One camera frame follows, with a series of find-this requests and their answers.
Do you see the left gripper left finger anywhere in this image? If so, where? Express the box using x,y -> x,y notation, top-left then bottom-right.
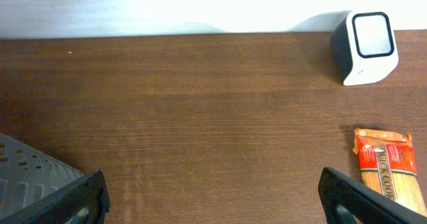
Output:
1,170 -> 110,224

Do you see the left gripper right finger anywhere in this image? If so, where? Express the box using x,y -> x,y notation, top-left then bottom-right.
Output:
318,167 -> 426,224

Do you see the orange spaghetti package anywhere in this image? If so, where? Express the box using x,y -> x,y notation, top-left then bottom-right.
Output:
353,128 -> 426,216

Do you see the grey plastic mesh basket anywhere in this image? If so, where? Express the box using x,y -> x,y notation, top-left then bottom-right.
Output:
1,134 -> 83,219

